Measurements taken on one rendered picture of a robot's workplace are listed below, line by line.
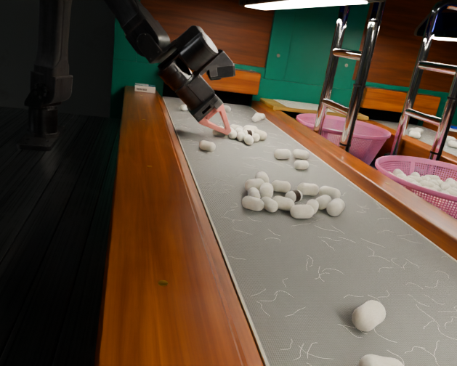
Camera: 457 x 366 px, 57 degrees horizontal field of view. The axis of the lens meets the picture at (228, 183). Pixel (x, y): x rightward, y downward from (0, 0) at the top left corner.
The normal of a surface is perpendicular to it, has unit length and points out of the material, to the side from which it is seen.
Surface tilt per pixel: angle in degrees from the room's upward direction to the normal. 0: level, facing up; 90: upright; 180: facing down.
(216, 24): 90
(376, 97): 90
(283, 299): 0
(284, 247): 0
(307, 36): 90
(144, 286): 0
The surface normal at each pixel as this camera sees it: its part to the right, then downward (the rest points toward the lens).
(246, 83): 0.21, 0.36
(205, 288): 0.15, -0.93
